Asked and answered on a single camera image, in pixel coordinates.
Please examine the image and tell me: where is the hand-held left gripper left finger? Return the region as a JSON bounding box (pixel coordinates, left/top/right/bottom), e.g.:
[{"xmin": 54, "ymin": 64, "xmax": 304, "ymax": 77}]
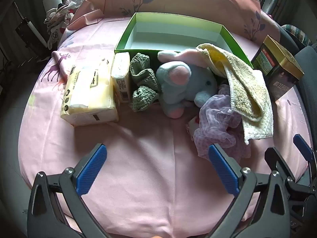
[{"xmin": 27, "ymin": 143, "xmax": 109, "ymax": 238}]

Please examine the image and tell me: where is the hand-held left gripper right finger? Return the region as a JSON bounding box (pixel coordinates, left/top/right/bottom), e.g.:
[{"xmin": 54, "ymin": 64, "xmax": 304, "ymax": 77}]
[{"xmin": 208, "ymin": 143, "xmax": 291, "ymax": 238}]

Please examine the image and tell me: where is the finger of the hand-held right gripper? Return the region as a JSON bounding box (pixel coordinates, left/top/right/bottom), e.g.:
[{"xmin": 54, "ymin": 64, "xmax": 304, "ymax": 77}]
[
  {"xmin": 293, "ymin": 134, "xmax": 317, "ymax": 186},
  {"xmin": 264, "ymin": 147, "xmax": 296, "ymax": 186}
]

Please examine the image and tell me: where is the purple mesh bath pouf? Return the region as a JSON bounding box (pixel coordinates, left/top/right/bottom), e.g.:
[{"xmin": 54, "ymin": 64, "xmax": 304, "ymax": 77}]
[{"xmin": 193, "ymin": 84, "xmax": 248, "ymax": 163}]

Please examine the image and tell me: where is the red patterned packet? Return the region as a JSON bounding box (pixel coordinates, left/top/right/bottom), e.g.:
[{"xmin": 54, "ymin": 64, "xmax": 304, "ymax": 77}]
[{"xmin": 186, "ymin": 115, "xmax": 206, "ymax": 139}]

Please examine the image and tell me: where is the pale terry towel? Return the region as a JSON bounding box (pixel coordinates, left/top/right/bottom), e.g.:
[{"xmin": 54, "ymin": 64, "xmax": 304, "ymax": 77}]
[{"xmin": 196, "ymin": 43, "xmax": 274, "ymax": 145}]

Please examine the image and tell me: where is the blue elephant plush toy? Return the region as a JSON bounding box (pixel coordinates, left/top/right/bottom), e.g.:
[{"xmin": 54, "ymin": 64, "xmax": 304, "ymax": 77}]
[{"xmin": 156, "ymin": 48, "xmax": 219, "ymax": 119}]

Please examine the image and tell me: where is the green knitted cloth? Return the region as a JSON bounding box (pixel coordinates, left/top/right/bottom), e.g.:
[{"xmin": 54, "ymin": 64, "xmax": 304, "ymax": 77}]
[{"xmin": 128, "ymin": 53, "xmax": 161, "ymax": 112}]

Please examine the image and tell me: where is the green cardboard box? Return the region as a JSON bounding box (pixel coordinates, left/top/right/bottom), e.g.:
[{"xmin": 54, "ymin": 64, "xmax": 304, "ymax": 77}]
[{"xmin": 114, "ymin": 12, "xmax": 253, "ymax": 70}]

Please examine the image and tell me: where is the pink printed bed sheet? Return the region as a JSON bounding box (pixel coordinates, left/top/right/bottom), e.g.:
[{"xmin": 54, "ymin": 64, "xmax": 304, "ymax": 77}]
[{"xmin": 17, "ymin": 17, "xmax": 310, "ymax": 238}]

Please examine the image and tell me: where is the large tissue pack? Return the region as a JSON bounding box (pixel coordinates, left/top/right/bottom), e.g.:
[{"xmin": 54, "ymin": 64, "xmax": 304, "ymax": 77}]
[{"xmin": 60, "ymin": 58, "xmax": 119, "ymax": 127}]

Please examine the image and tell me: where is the grey sofa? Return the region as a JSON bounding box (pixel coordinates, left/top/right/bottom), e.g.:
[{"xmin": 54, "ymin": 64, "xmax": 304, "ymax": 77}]
[{"xmin": 280, "ymin": 25, "xmax": 317, "ymax": 186}]

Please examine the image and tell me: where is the gold-lidded tin box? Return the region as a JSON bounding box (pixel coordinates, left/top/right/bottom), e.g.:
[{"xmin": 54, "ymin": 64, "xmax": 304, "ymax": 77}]
[{"xmin": 251, "ymin": 35, "xmax": 305, "ymax": 102}]

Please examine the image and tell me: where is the small tissue pack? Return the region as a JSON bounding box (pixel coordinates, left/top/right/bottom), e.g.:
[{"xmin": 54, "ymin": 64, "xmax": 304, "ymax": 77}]
[{"xmin": 110, "ymin": 52, "xmax": 132, "ymax": 103}]

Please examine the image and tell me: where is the patterned cushion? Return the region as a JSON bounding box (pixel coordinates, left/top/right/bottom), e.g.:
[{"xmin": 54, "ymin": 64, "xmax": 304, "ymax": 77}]
[{"xmin": 282, "ymin": 24, "xmax": 312, "ymax": 46}]

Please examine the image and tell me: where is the pile of clothes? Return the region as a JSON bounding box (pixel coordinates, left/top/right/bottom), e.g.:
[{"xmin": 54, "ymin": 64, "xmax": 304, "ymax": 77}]
[{"xmin": 44, "ymin": 0, "xmax": 87, "ymax": 50}]

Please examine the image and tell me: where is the long-handled cleaning tool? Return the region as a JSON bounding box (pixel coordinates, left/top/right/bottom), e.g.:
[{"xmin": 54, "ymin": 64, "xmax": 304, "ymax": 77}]
[{"xmin": 13, "ymin": 2, "xmax": 47, "ymax": 55}]

